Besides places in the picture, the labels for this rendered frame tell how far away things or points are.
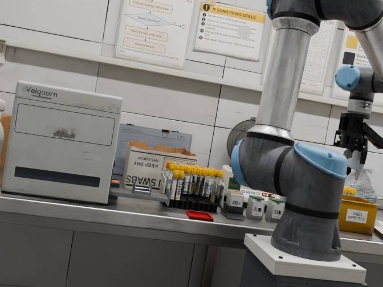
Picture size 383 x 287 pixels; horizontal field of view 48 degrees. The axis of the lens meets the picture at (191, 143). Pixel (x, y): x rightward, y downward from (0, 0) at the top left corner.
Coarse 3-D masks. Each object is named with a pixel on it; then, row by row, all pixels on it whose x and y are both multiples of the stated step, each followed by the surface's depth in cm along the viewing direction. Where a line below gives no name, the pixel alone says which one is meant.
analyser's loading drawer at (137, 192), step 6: (150, 186) 122; (114, 192) 120; (120, 192) 120; (126, 192) 121; (132, 192) 122; (138, 192) 121; (144, 192) 121; (150, 192) 122; (168, 192) 123; (138, 198) 121; (144, 198) 121; (150, 198) 121; (156, 198) 122; (162, 198) 122; (168, 198) 122; (168, 204) 122
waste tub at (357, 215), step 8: (344, 200) 136; (352, 200) 150; (360, 200) 148; (344, 208) 136; (352, 208) 137; (360, 208) 137; (368, 208) 137; (376, 208) 138; (344, 216) 137; (352, 216) 137; (360, 216) 137; (368, 216) 137; (344, 224) 137; (352, 224) 137; (360, 224) 137; (368, 224) 138; (352, 232) 137; (360, 232) 138; (368, 232) 138
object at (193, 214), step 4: (188, 212) 123; (192, 212) 126; (196, 212) 126; (200, 212) 127; (204, 212) 127; (188, 216) 122; (192, 216) 120; (196, 216) 120; (200, 216) 123; (204, 216) 124; (208, 216) 125; (208, 220) 121; (212, 220) 121
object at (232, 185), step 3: (231, 177) 134; (231, 180) 134; (234, 180) 135; (231, 183) 134; (234, 183) 135; (237, 183) 135; (228, 186) 134; (231, 186) 134; (234, 186) 135; (237, 186) 135; (240, 186) 135; (231, 189) 134; (234, 189) 134; (237, 189) 135; (240, 189) 135
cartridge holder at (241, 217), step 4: (224, 204) 134; (228, 204) 130; (224, 208) 133; (228, 208) 129; (232, 208) 129; (236, 208) 130; (240, 208) 130; (224, 212) 132; (228, 212) 129; (232, 212) 130; (236, 212) 130; (240, 212) 130; (228, 216) 128; (232, 216) 128; (236, 216) 128; (240, 216) 128; (244, 216) 128
